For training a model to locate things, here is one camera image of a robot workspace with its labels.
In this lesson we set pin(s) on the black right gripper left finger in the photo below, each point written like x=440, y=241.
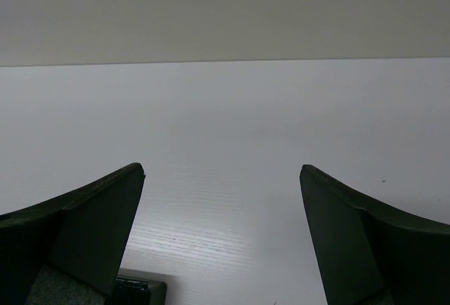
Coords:
x=74, y=241

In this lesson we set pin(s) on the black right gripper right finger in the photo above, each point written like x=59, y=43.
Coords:
x=369, y=252

